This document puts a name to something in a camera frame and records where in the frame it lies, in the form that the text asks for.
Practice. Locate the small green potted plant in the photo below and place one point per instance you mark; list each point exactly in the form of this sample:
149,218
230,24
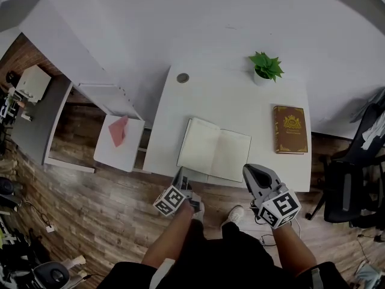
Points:
266,68

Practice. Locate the light blue bag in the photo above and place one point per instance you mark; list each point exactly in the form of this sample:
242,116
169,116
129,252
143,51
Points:
368,275

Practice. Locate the grey cloth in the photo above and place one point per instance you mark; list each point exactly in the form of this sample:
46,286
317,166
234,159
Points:
373,125

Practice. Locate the white plug adapter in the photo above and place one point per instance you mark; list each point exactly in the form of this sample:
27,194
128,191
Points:
50,228

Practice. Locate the person's right white shoe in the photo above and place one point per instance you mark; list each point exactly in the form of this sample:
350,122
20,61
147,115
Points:
234,214

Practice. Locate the person's white shoe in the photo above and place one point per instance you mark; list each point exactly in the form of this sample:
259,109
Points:
234,214
200,212

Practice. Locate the person's black clothing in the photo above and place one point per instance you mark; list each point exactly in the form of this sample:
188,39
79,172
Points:
222,257

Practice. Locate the person's left white shoe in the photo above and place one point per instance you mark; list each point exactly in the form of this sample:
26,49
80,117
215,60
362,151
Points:
200,212

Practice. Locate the blue notebook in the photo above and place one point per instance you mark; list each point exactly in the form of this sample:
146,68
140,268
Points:
210,147

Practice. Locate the cream box appliance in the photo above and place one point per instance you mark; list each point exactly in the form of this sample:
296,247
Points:
32,83

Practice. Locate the white desk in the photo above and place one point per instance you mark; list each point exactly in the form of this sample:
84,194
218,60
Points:
225,101

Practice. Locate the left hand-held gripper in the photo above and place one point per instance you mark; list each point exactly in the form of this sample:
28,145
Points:
170,200

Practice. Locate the black round device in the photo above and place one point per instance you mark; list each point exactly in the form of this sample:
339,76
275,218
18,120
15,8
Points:
7,188

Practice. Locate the dark grey white-framed table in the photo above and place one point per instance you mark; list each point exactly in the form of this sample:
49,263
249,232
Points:
33,131

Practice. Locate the person's left forearm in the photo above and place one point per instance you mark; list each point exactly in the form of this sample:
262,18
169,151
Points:
168,239

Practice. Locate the person's right forearm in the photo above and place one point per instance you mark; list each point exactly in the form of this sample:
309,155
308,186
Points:
293,248

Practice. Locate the grey round device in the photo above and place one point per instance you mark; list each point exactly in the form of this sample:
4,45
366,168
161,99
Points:
52,275

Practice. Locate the brown hardcover book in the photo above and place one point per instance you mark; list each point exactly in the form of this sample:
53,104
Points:
290,129

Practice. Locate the black office chair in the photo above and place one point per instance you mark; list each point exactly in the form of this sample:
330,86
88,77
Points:
346,188

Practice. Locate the red paper sheet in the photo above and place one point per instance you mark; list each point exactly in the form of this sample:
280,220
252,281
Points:
118,131

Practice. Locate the white folding chair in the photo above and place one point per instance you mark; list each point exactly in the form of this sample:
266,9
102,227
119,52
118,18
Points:
120,153

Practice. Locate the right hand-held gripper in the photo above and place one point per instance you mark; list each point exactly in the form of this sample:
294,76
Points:
279,206

